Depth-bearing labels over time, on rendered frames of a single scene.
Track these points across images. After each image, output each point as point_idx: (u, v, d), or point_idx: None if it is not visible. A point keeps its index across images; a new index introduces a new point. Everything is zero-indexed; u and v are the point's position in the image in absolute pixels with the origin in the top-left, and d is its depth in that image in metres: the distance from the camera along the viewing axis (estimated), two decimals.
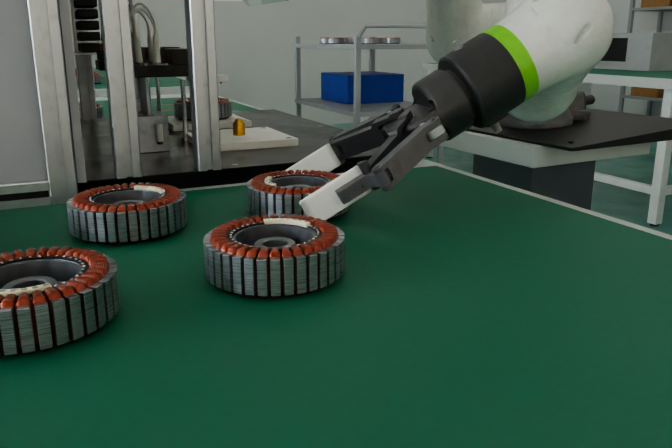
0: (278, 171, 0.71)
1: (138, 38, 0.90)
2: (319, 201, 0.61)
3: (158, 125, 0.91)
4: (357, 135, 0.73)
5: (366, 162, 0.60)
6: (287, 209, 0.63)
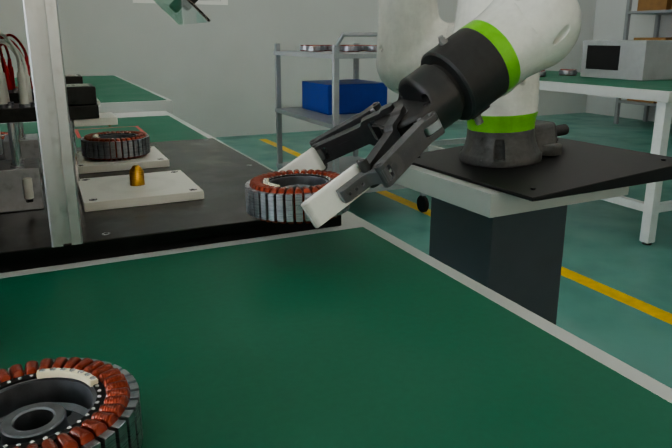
0: (271, 173, 0.69)
1: (0, 75, 0.74)
2: (321, 202, 0.61)
3: (25, 180, 0.75)
4: (345, 135, 0.72)
5: (366, 160, 0.61)
6: (298, 209, 0.61)
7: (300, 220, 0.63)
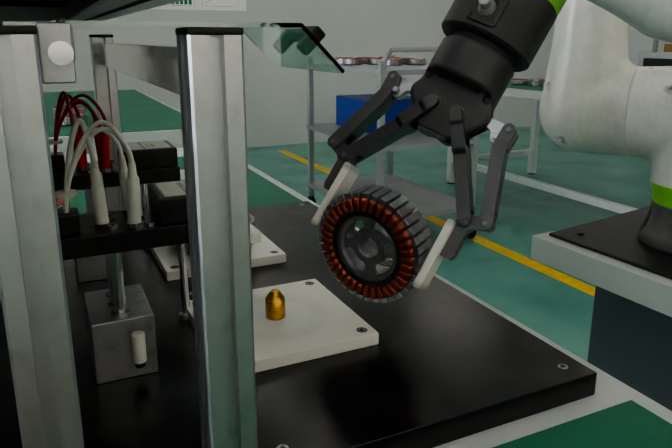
0: None
1: (100, 182, 0.49)
2: None
3: (136, 337, 0.50)
4: None
5: None
6: None
7: (330, 240, 0.60)
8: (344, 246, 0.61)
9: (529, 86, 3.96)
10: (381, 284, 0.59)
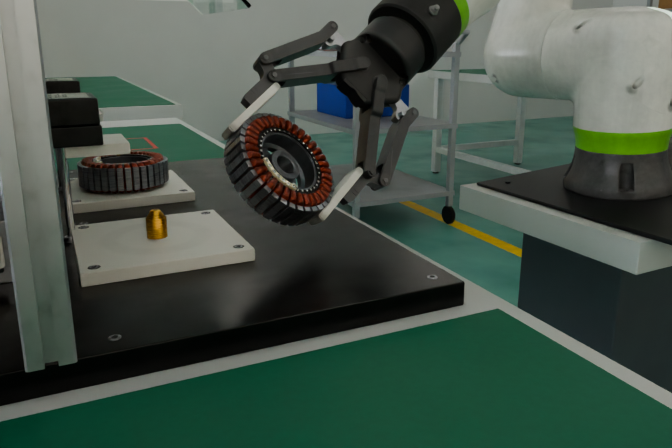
0: (255, 135, 0.57)
1: None
2: (331, 209, 0.61)
3: None
4: (312, 77, 0.62)
5: (376, 174, 0.62)
6: (312, 217, 0.59)
7: None
8: None
9: None
10: None
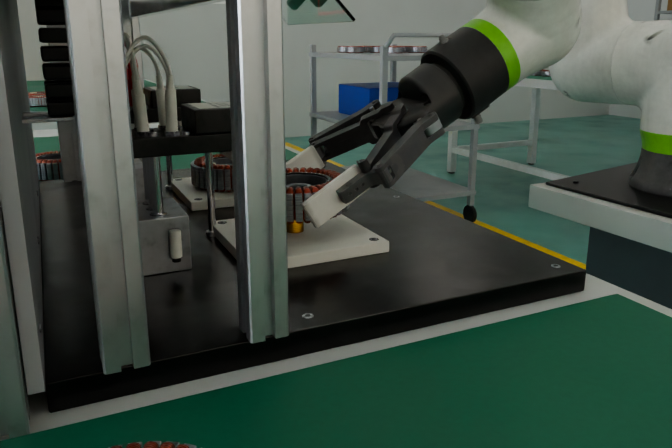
0: None
1: (142, 93, 0.55)
2: (321, 202, 0.61)
3: (174, 233, 0.56)
4: (344, 133, 0.72)
5: (366, 161, 0.61)
6: (298, 209, 0.61)
7: (300, 219, 0.63)
8: None
9: None
10: None
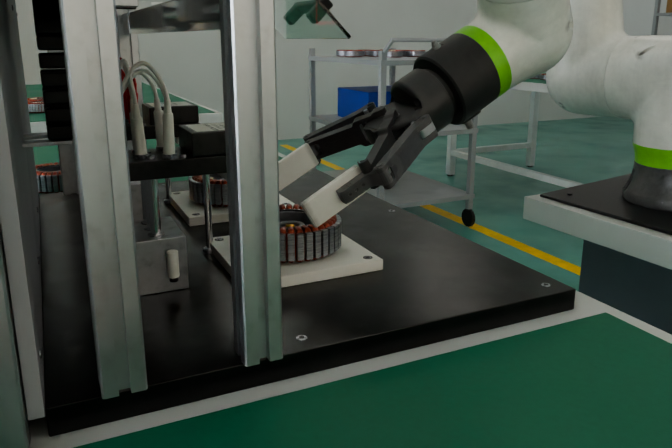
0: None
1: (140, 117, 0.56)
2: (321, 202, 0.61)
3: (171, 254, 0.57)
4: (337, 134, 0.73)
5: (367, 161, 0.61)
6: (290, 249, 0.62)
7: (292, 258, 0.64)
8: None
9: None
10: None
